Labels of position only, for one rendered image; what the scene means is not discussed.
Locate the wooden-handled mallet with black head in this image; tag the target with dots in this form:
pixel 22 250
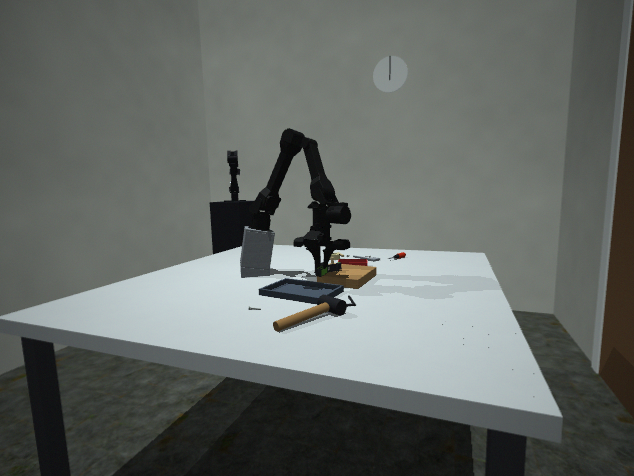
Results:
pixel 325 303

